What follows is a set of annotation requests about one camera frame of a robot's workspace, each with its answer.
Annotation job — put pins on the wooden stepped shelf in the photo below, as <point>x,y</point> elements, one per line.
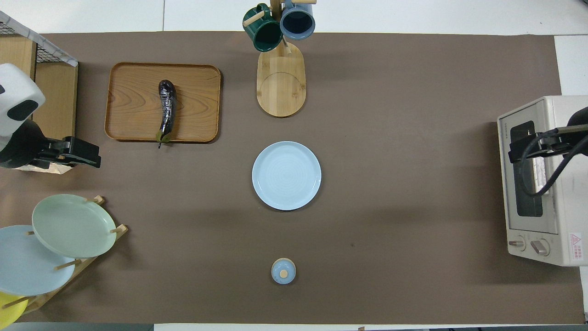
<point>57,101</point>

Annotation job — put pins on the wooden plate rack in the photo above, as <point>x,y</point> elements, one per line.
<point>120,230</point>

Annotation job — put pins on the racked light blue plate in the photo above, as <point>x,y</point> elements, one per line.
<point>27,266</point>

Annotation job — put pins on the dark green mug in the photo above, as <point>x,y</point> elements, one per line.
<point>264,32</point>

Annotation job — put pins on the white toaster oven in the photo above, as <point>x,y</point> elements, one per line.
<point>569,216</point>

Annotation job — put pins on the glass oven door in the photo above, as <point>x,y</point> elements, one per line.
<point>528,207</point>

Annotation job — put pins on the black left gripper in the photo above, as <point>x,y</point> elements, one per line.
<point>78,154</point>

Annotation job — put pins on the wooden mug tree stand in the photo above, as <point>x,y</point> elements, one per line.
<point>281,87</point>

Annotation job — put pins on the blue mug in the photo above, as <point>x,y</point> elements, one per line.
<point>297,20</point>

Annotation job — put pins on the pale green plate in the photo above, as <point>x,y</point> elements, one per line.
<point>73,225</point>

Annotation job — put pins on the dark purple eggplant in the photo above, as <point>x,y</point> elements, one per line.
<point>167,110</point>

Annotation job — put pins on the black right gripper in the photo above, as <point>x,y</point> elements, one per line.
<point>528,147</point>

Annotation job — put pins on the wooden serving tray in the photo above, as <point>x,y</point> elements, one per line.
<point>133,103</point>

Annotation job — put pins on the yellow plate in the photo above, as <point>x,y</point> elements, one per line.
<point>9,312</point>

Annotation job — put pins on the brown table mat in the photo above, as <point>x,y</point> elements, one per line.
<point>390,138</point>

